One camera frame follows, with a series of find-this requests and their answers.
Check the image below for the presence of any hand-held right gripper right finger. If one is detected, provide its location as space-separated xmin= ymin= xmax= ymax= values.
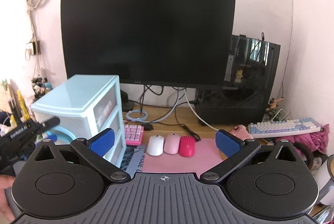
xmin=200 ymin=129 xmax=300 ymax=184

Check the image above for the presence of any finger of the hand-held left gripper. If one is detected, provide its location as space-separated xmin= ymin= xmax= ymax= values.
xmin=39 ymin=116 xmax=60 ymax=133

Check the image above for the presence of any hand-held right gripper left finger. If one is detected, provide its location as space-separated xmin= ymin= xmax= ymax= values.
xmin=33 ymin=128 xmax=131 ymax=183

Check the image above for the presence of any translucent plastic drawer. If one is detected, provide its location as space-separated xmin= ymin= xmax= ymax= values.
xmin=104 ymin=132 xmax=126 ymax=162
xmin=96 ymin=109 xmax=123 ymax=136
xmin=93 ymin=88 xmax=119 ymax=117

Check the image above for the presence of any light blue plastic drawer cabinet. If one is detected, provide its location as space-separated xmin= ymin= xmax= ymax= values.
xmin=31 ymin=74 xmax=127 ymax=166

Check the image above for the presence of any person's left hand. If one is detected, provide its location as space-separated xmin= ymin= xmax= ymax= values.
xmin=0 ymin=175 xmax=16 ymax=222

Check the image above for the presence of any pink plush toy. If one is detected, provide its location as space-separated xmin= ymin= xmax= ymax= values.
xmin=228 ymin=125 xmax=254 ymax=141

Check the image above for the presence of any pink mouse pad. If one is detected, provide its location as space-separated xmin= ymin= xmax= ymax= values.
xmin=142 ymin=138 xmax=225 ymax=174

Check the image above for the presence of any yellow tube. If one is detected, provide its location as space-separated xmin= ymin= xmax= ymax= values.
xmin=16 ymin=88 xmax=31 ymax=123

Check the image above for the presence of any pink number keypad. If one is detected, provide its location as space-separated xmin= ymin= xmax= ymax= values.
xmin=124 ymin=123 xmax=144 ymax=146

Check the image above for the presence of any grey blue printed desk mat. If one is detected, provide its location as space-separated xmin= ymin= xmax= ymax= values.
xmin=119 ymin=144 xmax=147 ymax=174

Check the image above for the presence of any black glass computer case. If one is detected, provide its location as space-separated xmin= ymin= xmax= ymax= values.
xmin=195 ymin=34 xmax=281 ymax=126

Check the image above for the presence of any anime figurine cluster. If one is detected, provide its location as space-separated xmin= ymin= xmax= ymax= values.
xmin=31 ymin=76 xmax=54 ymax=100

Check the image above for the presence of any magenta computer mouse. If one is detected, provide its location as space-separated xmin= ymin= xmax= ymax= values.
xmin=179 ymin=135 xmax=196 ymax=157

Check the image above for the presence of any white computer mouse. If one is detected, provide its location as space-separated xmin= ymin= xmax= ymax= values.
xmin=147 ymin=135 xmax=165 ymax=156

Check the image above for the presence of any light pink computer mouse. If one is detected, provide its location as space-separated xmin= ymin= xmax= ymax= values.
xmin=164 ymin=133 xmax=181 ymax=155

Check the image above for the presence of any white and blue keyboard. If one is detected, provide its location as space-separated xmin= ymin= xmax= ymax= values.
xmin=248 ymin=117 xmax=321 ymax=138

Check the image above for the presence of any small yellow figurine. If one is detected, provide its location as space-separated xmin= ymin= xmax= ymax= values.
xmin=234 ymin=69 xmax=245 ymax=83

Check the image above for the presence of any magenta cloth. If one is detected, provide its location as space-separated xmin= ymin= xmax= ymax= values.
xmin=290 ymin=123 xmax=330 ymax=155

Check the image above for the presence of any black curved computer monitor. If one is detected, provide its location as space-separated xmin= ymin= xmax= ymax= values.
xmin=61 ymin=0 xmax=237 ymax=89

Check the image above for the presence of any light blue ring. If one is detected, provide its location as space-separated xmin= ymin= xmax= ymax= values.
xmin=48 ymin=127 xmax=75 ymax=147

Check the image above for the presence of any coiled light blue cable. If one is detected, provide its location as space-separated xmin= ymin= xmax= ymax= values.
xmin=126 ymin=110 xmax=149 ymax=123

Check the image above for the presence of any black cable with connector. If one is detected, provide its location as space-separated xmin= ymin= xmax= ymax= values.
xmin=173 ymin=106 xmax=201 ymax=142

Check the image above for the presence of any white cable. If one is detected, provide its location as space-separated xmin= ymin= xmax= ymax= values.
xmin=184 ymin=91 xmax=223 ymax=132

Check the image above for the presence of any white wire stand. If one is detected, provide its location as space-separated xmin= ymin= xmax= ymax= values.
xmin=271 ymin=108 xmax=291 ymax=123

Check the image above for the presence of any light blue monitor cable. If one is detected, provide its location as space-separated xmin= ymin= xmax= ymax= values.
xmin=159 ymin=88 xmax=183 ymax=123

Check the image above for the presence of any wall socket box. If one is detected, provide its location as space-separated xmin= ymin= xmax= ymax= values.
xmin=25 ymin=41 xmax=40 ymax=60

